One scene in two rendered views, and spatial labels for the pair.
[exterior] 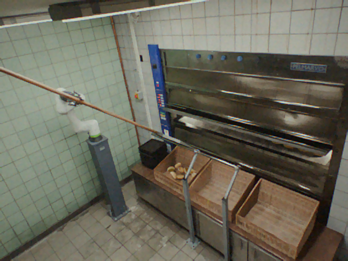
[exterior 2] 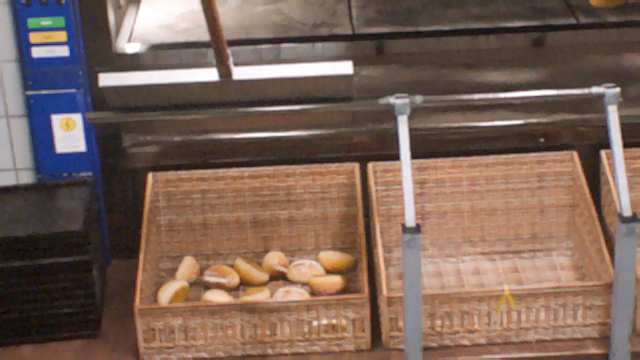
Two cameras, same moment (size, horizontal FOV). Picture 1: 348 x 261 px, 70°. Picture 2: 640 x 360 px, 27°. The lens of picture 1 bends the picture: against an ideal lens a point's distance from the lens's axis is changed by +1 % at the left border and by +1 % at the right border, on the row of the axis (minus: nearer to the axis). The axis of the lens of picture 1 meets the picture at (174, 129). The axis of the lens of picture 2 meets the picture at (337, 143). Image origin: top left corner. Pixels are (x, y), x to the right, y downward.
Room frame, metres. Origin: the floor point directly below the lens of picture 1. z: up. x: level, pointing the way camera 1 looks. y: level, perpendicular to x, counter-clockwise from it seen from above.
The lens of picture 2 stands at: (0.43, 2.01, 2.37)
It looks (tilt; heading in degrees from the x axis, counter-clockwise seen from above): 25 degrees down; 311
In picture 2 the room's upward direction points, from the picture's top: 2 degrees counter-clockwise
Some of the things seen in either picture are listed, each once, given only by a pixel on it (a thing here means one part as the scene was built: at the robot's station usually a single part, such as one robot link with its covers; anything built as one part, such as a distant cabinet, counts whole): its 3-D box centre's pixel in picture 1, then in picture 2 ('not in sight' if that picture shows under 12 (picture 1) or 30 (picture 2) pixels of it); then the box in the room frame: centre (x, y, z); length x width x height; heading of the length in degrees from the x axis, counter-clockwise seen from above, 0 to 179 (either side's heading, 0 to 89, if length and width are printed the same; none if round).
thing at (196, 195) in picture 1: (220, 187); (485, 245); (2.07, -0.41, 0.72); 0.56 x 0.49 x 0.28; 43
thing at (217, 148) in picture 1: (233, 152); (468, 93); (2.26, -0.60, 1.02); 1.79 x 0.11 x 0.19; 42
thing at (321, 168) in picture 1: (234, 140); (467, 38); (2.27, -0.62, 1.16); 1.80 x 0.06 x 0.04; 42
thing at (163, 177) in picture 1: (181, 168); (254, 257); (2.50, -0.02, 0.72); 0.56 x 0.49 x 0.28; 42
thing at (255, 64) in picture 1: (233, 62); not in sight; (2.28, -0.62, 1.99); 1.80 x 0.08 x 0.21; 42
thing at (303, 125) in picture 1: (232, 109); not in sight; (2.26, -0.60, 1.54); 1.79 x 0.11 x 0.19; 42
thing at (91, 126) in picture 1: (92, 128); not in sight; (2.68, 0.96, 1.36); 0.16 x 0.13 x 0.19; 89
